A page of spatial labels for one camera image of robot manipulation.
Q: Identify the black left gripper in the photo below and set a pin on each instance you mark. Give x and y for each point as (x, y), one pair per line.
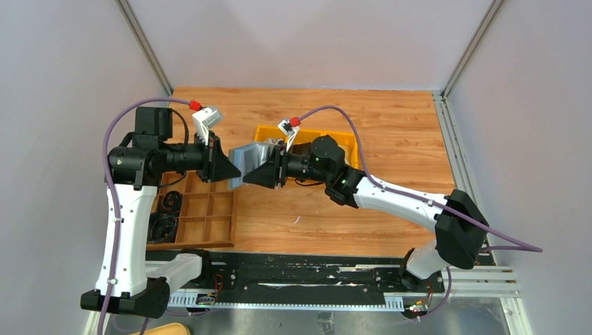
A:
(216, 165)

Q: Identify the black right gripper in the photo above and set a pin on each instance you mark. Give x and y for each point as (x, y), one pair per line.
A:
(275, 169)

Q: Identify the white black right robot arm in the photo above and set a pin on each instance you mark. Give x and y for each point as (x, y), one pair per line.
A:
(458, 225)

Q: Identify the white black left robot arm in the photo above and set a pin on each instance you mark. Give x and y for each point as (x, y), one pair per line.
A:
(134, 171)

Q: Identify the yellow bin with silver cards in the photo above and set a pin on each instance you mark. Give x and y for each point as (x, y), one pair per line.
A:
(265, 133)

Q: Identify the black VIP card stack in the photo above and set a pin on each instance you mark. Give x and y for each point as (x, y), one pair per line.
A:
(303, 149)

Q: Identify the yellow bin with black cards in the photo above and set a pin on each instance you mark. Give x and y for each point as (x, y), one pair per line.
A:
(307, 135)

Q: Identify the wooden compartment tray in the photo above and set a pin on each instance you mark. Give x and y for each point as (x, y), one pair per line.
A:
(208, 218)

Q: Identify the dark rolled belts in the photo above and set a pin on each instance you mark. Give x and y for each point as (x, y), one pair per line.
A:
(164, 220)

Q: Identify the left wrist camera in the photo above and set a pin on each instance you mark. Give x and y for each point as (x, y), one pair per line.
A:
(204, 120)

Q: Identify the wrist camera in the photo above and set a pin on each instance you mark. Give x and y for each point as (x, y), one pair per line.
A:
(290, 128)
(204, 120)

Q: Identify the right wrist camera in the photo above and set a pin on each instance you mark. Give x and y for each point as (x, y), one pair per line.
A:
(290, 128)

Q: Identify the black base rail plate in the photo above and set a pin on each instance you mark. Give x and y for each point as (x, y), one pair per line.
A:
(317, 281)

